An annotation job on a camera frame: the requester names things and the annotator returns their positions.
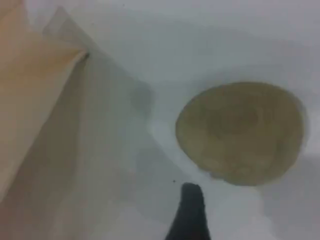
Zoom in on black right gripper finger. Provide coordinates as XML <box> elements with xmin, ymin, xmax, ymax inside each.
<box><xmin>164</xmin><ymin>182</ymin><xmax>212</xmax><ymax>240</ymax></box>

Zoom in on white canvas bag green handles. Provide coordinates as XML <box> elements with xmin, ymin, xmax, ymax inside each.
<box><xmin>0</xmin><ymin>0</ymin><xmax>161</xmax><ymax>240</ymax></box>

